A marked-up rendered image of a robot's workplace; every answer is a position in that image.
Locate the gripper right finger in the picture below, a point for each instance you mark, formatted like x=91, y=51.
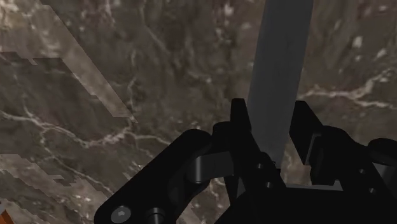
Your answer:
x=335, y=155

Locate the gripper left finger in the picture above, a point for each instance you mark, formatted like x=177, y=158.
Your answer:
x=173, y=173

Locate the grey long bar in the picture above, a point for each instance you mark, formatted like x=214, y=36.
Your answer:
x=279, y=71

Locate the orange object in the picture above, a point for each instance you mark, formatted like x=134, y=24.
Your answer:
x=5, y=216

